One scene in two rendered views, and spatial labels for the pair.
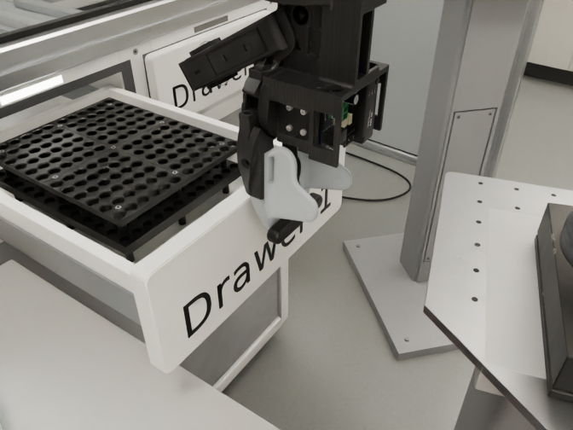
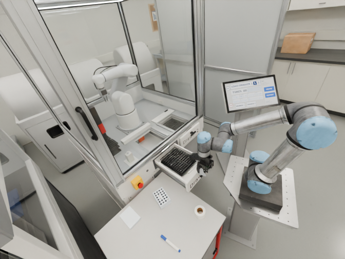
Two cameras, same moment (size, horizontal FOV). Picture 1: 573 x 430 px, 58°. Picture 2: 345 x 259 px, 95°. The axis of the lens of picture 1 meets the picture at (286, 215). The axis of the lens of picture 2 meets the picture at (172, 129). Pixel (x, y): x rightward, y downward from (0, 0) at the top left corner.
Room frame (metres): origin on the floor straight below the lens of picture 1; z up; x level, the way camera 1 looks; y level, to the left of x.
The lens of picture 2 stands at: (-0.33, -0.01, 1.83)
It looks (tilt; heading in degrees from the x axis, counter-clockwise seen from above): 37 degrees down; 14
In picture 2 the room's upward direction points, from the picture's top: 9 degrees counter-clockwise
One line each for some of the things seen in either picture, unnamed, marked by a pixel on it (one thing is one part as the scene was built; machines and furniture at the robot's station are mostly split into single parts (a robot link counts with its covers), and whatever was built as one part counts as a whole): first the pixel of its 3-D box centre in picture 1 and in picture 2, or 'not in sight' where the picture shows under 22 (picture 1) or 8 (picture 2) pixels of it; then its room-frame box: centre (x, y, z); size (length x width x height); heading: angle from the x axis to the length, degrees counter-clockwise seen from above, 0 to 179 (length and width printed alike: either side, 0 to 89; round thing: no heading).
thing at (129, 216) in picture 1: (182, 177); (188, 165); (0.44, 0.11, 0.90); 0.18 x 0.02 x 0.01; 146
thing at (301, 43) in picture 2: not in sight; (297, 42); (3.23, -1.74, 1.04); 0.41 x 0.32 x 0.28; 52
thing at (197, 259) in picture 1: (261, 230); (198, 173); (0.39, 0.02, 0.87); 0.29 x 0.02 x 0.11; 146
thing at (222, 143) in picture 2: not in sight; (222, 143); (0.35, -0.11, 1.20); 0.11 x 0.11 x 0.08; 75
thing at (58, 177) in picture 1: (118, 172); (177, 161); (0.50, 0.19, 0.87); 0.22 x 0.18 x 0.06; 56
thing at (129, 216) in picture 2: not in sight; (130, 217); (0.09, 0.48, 0.77); 0.13 x 0.09 x 0.02; 57
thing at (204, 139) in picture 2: not in sight; (204, 142); (0.36, -0.02, 1.20); 0.09 x 0.08 x 0.11; 75
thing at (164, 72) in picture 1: (218, 64); (190, 134); (0.83, 0.11, 0.87); 0.29 x 0.02 x 0.11; 146
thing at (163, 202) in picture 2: not in sight; (161, 197); (0.24, 0.29, 0.78); 0.12 x 0.08 x 0.04; 40
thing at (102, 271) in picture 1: (114, 173); (177, 161); (0.51, 0.20, 0.86); 0.40 x 0.26 x 0.06; 56
